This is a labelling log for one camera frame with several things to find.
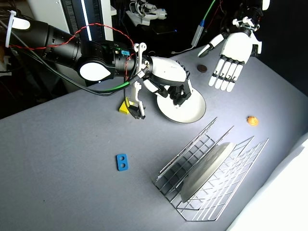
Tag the orange swirl cookie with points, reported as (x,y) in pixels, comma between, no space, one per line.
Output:
(253,121)

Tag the white plate with black rim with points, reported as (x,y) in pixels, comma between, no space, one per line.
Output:
(192,110)
(207,168)

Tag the brown round cookie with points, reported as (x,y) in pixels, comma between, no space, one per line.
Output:
(202,68)

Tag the yellow rectangular block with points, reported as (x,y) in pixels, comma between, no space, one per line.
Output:
(124,108)

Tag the blue block with two holes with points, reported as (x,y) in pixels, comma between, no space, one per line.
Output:
(122,162)

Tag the white spare robot hand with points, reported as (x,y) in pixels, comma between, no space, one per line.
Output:
(144,18)

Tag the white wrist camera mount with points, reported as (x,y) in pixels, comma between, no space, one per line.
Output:
(258,47)
(136,96)

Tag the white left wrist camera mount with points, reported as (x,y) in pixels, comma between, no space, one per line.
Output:
(258,47)

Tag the white equipment cabinet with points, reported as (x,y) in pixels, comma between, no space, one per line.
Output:
(48,9)

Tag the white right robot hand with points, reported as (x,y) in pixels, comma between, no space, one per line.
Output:
(168,69)

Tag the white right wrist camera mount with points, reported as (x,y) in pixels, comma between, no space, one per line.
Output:
(136,96)

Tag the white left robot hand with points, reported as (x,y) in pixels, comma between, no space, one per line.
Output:
(237,47)

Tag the white zip tie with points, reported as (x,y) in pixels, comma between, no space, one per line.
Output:
(8,29)

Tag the grey adapter with blue plug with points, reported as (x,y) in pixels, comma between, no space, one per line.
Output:
(198,33)

